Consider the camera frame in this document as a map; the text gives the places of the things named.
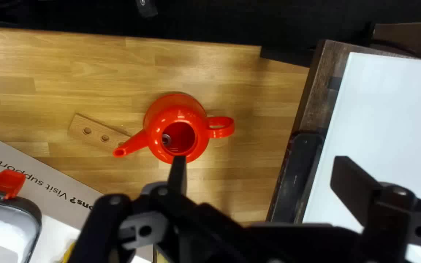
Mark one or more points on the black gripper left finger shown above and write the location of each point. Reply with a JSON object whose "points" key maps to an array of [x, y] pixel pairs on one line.
{"points": [[171, 224]]}

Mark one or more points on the dark grey case white insert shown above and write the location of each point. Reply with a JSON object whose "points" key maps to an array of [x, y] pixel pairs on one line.
{"points": [[5, 229]]}

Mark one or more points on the red toy kettle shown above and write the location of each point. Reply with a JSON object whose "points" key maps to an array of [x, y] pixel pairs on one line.
{"points": [[174, 115]]}

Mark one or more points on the orange case latch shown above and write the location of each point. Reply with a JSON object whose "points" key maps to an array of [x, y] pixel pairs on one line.
{"points": [[4, 184]]}

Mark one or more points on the white board panel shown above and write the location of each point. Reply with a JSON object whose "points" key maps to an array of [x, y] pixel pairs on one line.
{"points": [[390, 112]]}

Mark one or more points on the white Lean Robotics cardboard box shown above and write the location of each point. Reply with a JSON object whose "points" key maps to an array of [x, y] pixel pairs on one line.
{"points": [[49, 188]]}

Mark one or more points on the small wooden block with holes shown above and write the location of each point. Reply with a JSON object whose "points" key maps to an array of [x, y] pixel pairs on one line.
{"points": [[95, 132]]}

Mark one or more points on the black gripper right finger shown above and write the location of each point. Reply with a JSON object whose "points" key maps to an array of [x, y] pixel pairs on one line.
{"points": [[394, 214]]}

